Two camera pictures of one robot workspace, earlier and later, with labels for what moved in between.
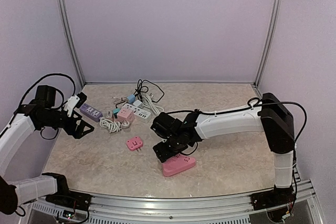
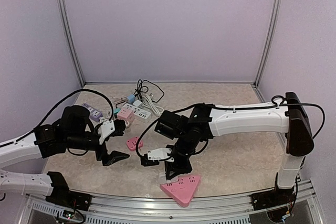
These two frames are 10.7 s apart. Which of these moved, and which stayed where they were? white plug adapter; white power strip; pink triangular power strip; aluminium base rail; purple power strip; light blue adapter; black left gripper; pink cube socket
Moved: black left gripper; white plug adapter; pink triangular power strip
Stayed: light blue adapter; white power strip; purple power strip; pink cube socket; aluminium base rail
